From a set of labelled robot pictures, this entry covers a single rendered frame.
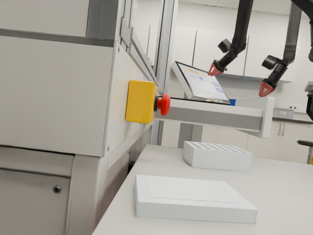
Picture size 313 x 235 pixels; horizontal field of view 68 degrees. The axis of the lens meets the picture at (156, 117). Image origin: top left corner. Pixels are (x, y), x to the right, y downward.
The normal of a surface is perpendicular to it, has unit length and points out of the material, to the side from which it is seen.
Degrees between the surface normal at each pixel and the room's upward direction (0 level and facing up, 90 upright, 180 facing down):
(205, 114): 90
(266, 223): 0
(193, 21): 90
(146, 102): 90
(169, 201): 0
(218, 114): 90
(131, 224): 0
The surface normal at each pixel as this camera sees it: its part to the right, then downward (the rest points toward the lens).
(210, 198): 0.11, -0.99
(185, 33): 0.00, 0.05
